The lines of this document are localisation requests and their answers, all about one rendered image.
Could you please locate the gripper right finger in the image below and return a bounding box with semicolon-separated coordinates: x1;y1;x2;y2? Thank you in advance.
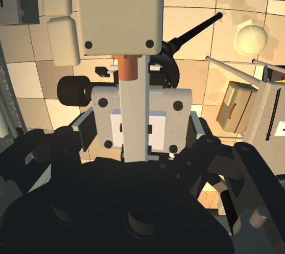
165;110;243;199

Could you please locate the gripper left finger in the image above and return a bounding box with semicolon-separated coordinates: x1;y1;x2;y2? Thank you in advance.
4;107;98;194

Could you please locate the grey antenna plate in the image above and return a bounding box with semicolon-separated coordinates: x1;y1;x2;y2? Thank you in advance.
91;86;193;151

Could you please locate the grey antenna boom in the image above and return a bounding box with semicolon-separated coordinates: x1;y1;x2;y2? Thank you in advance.
119;54;150;163

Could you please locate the black tripod leg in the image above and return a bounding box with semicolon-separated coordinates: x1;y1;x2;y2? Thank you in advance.
220;189;238;237

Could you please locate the cream antenna box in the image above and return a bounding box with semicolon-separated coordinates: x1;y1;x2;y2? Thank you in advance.
74;0;165;57

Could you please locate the white mounting block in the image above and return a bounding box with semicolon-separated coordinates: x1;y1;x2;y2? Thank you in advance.
110;108;167;151

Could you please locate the black ribbed knob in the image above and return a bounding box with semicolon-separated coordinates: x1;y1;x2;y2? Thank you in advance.
56;75;119;107

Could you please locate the tan case with orange edge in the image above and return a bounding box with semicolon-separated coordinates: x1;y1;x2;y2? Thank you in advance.
216;80;260;134

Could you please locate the small black lever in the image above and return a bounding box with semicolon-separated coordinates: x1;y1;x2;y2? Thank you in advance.
95;66;112;78

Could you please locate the light grey case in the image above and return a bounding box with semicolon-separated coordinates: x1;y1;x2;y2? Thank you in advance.
242;80;285;171

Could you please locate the orange connector sleeve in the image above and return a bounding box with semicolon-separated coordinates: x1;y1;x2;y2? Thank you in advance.
111;54;143;81

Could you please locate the grey metal rack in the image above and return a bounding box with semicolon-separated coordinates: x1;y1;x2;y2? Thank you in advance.
0;42;28;148

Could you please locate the white label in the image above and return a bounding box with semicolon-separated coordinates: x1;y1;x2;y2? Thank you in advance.
274;120;285;138

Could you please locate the grey thin rod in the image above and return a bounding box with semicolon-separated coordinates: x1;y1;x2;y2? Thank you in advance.
252;59;285;71
205;56;268;88

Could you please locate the small cream rounded block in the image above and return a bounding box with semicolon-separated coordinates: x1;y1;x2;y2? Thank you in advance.
46;16;81;67

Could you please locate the cream hard hat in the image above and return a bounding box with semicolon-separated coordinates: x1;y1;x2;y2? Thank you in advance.
233;19;268;57

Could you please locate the black strap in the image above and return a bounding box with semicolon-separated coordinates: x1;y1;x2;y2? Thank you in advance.
265;88;282;141

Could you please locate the grey crank handle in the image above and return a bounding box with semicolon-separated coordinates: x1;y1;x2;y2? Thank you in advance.
232;206;271;236

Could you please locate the black pan handle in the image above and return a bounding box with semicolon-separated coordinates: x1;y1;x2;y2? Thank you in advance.
166;12;223;52

